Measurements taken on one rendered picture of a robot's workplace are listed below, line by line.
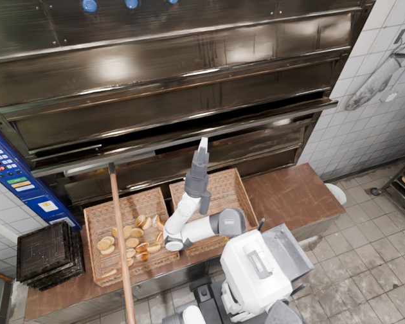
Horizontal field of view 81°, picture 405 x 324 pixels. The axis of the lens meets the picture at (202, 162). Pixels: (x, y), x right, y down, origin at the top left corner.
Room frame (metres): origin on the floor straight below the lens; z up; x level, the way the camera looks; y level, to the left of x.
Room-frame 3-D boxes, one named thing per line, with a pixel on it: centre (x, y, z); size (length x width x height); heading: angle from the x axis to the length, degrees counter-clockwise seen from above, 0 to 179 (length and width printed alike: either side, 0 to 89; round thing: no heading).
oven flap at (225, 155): (1.11, 0.03, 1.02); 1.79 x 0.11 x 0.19; 108
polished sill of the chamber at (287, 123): (1.13, 0.04, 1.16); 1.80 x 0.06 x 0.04; 108
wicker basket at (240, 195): (0.86, -0.08, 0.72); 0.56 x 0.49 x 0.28; 108
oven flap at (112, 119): (1.11, 0.03, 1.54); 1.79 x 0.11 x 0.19; 108
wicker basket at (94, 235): (0.67, 0.50, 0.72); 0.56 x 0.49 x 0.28; 110
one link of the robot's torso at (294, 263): (0.29, -0.25, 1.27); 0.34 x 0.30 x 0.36; 24
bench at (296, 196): (0.80, 0.04, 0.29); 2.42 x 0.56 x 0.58; 108
